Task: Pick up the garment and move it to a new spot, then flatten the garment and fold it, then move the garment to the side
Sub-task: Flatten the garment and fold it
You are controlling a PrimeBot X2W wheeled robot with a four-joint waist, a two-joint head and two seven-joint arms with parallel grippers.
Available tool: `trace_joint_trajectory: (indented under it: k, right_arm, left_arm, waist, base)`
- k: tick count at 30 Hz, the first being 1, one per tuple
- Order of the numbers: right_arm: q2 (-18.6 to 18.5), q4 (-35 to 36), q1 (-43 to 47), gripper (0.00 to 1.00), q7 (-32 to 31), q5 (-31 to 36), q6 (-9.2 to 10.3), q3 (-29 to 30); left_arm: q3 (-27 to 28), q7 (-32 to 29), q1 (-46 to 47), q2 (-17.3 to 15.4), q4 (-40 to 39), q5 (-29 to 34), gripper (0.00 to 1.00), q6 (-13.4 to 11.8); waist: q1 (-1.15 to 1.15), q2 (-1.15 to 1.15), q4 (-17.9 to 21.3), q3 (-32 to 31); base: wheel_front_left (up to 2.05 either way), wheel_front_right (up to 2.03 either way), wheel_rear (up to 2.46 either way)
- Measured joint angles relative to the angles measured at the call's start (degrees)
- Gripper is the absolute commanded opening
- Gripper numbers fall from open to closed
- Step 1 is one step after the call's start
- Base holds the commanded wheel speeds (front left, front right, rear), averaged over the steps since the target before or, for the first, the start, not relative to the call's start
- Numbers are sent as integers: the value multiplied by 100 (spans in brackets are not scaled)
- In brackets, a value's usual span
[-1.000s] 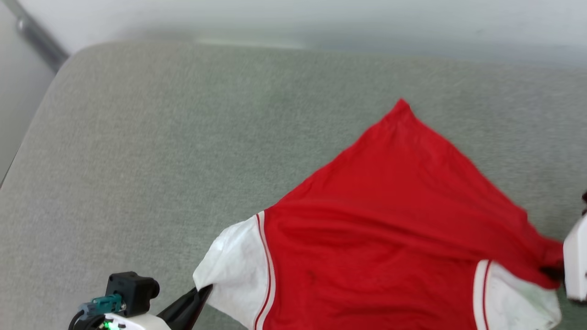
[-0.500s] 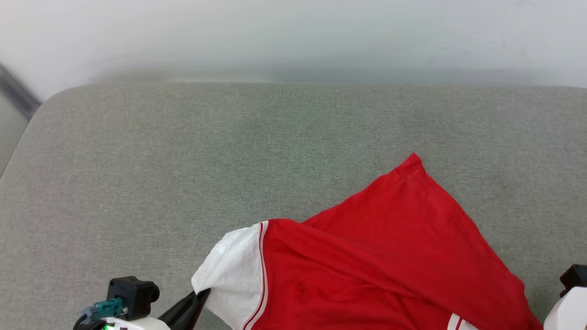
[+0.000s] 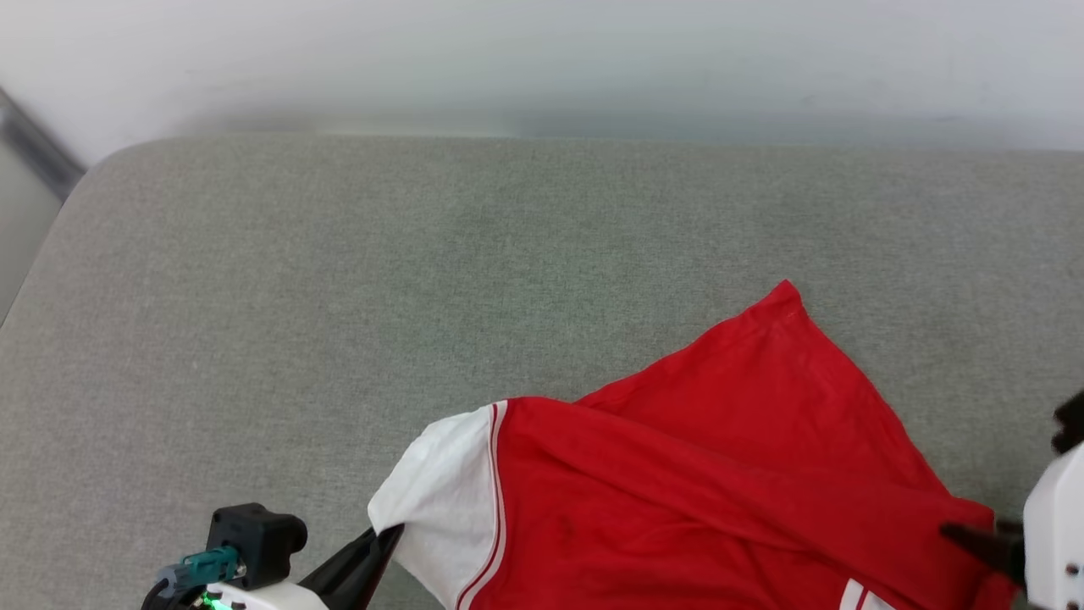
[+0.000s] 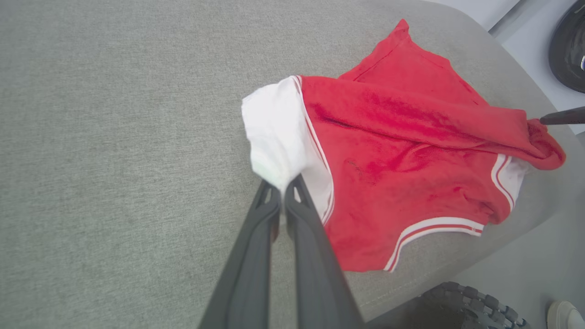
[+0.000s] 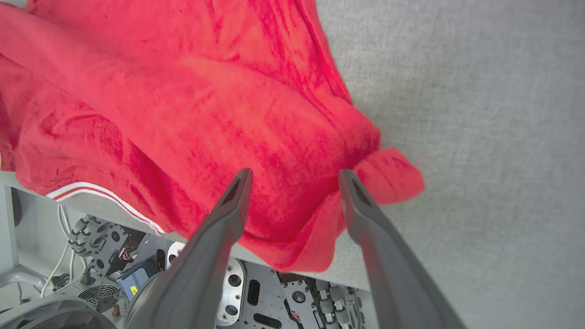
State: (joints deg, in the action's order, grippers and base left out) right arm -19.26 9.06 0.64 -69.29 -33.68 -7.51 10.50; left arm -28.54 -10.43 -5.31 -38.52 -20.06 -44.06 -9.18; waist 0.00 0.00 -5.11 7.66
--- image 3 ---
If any grey metal corner post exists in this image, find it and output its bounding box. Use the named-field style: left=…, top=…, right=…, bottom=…
left=0, top=85, right=87, bottom=202

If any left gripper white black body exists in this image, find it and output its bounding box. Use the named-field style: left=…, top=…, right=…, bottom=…
left=140, top=580, right=331, bottom=610

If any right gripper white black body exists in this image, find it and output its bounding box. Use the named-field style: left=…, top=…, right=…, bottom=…
left=1023, top=441, right=1084, bottom=610

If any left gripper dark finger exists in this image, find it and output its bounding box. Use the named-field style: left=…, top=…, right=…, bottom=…
left=298, top=524, right=406, bottom=610

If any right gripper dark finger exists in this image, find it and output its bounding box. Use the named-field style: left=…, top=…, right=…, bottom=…
left=940, top=522, right=1027, bottom=585

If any red and white sports jersey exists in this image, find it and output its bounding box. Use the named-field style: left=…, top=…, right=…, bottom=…
left=368, top=280, right=1021, bottom=610

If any grey fabric sofa cushion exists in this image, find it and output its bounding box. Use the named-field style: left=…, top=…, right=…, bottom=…
left=0, top=136, right=1084, bottom=610

